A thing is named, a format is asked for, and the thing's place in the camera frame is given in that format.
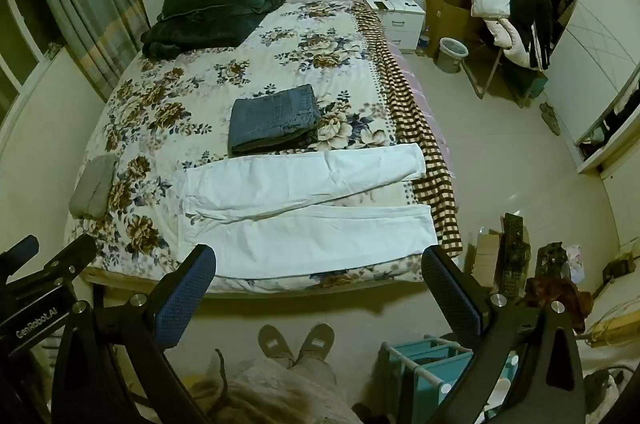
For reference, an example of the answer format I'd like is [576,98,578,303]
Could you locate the pair of grey shoes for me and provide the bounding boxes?
[539,101,564,136]

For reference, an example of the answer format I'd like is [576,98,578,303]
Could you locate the wooden chair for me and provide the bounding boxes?
[461,19,547,107]

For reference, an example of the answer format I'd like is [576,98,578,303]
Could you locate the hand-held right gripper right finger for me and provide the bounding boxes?
[421,245,587,424]

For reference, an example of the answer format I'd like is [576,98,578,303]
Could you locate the wooden board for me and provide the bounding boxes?
[585,301,640,349]

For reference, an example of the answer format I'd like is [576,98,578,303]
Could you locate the dark green blanket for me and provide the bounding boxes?
[141,0,289,60]

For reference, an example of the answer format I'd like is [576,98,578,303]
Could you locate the person's legs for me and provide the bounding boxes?
[190,351,362,424]

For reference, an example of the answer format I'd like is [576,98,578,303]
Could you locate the teal storage rack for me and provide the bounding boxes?
[378,336,521,424]

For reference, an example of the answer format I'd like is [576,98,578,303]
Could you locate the black jacket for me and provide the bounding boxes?
[500,0,555,72]

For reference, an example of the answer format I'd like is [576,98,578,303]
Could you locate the white nightstand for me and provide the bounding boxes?
[363,0,427,55]

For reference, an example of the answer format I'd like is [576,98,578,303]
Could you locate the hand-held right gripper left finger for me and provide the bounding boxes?
[50,244,217,424]

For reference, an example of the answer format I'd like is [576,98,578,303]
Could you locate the grey slipper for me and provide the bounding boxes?
[296,323,335,366]
[257,324,296,368]

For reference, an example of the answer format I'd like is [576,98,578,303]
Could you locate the folded blue jeans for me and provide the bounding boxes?
[228,84,322,156]

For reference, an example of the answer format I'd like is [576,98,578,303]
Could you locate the folded grey cloth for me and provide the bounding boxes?
[68,154,118,220]

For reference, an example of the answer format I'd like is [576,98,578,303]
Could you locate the brown cloth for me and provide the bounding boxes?
[525,276,594,333]

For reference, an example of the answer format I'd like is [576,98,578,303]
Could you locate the pale pink coat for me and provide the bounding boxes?
[487,18,537,68]

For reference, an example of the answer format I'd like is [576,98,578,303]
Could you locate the white wardrobe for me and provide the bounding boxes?
[530,0,640,175]

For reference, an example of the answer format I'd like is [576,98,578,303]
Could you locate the white pants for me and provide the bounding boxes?
[179,143,440,280]

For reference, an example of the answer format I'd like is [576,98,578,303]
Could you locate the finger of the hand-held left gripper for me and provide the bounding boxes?
[27,233,99,294]
[0,234,41,277]

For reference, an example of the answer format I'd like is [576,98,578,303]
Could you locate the large cardboard box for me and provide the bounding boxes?
[422,0,482,51]

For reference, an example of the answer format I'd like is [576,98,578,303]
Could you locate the brown checked blanket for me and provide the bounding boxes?
[352,1,463,259]

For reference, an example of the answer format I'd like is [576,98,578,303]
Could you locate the black remote controls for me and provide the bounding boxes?
[500,213,531,300]

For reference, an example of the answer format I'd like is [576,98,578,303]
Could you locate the grey trash bin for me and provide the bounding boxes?
[437,37,470,76]

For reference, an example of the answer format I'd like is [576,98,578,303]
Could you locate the small cardboard box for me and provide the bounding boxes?
[472,229,504,286]

